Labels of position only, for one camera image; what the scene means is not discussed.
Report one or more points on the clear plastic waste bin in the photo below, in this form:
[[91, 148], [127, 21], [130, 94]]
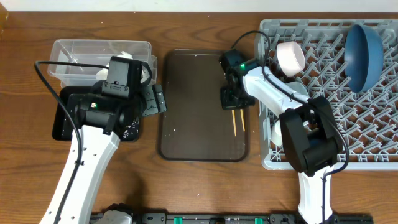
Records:
[[96, 52]]

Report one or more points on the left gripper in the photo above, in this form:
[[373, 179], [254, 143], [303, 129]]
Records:
[[156, 99]]

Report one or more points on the dark brown serving tray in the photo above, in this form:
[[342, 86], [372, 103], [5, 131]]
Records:
[[195, 127]]

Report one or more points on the white cup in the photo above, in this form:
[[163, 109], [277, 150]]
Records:
[[276, 135]]

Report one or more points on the black plastic tray bin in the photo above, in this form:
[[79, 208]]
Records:
[[62, 131]]

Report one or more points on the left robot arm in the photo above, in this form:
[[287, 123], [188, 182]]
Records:
[[99, 120]]

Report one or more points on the grey dishwasher rack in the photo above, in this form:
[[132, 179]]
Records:
[[368, 120]]

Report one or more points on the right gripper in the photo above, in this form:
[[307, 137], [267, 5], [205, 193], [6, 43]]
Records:
[[226, 103]]

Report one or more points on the white napkin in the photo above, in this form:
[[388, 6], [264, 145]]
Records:
[[103, 73]]

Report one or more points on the wooden chopstick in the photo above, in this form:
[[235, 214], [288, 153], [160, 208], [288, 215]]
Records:
[[234, 122], [242, 119]]

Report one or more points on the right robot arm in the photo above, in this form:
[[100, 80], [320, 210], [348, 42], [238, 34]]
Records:
[[310, 138]]

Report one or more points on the light blue bowl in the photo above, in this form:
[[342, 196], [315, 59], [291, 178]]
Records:
[[298, 87]]

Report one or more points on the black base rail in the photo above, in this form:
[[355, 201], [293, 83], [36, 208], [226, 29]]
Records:
[[121, 213]]

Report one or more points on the pink bowl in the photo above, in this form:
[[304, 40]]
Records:
[[291, 58]]

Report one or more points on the dark blue plate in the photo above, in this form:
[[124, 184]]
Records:
[[364, 56]]

